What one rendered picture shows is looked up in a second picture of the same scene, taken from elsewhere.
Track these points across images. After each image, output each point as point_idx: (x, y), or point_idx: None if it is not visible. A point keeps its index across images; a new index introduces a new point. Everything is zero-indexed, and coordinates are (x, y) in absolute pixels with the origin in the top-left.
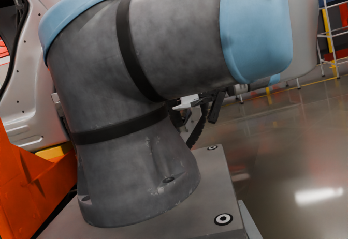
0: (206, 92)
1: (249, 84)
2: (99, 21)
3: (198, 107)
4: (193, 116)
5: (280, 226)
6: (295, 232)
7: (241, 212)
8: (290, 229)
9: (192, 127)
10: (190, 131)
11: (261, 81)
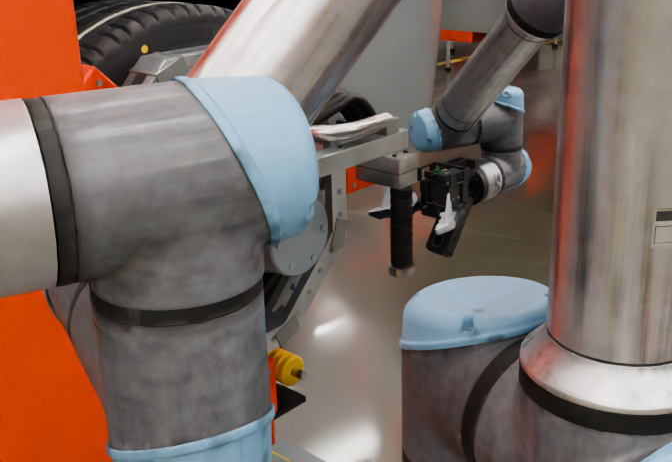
0: (458, 199)
1: (503, 186)
2: None
3: (345, 219)
4: (335, 237)
5: (358, 461)
6: (392, 461)
7: (283, 451)
8: (380, 460)
9: (329, 261)
10: (324, 271)
11: (514, 181)
